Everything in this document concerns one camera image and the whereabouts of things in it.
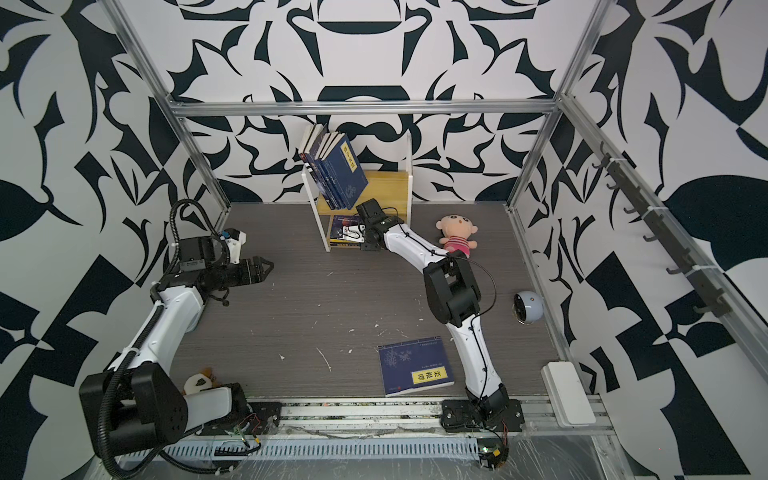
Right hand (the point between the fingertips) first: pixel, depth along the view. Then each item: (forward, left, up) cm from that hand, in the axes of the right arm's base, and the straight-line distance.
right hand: (369, 224), depth 100 cm
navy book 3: (+3, +6, +19) cm, 20 cm away
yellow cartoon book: (-11, +7, +5) cm, 14 cm away
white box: (-50, -49, -8) cm, 70 cm away
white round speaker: (-28, -45, -4) cm, 53 cm away
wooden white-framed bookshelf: (+6, -8, +9) cm, 14 cm away
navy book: (-2, +11, +15) cm, 19 cm away
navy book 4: (-42, -13, -11) cm, 45 cm away
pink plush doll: (+1, -30, -5) cm, 30 cm away
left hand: (-19, +29, +7) cm, 35 cm away
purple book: (+3, +10, -1) cm, 10 cm away
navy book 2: (-1, +10, +19) cm, 21 cm away
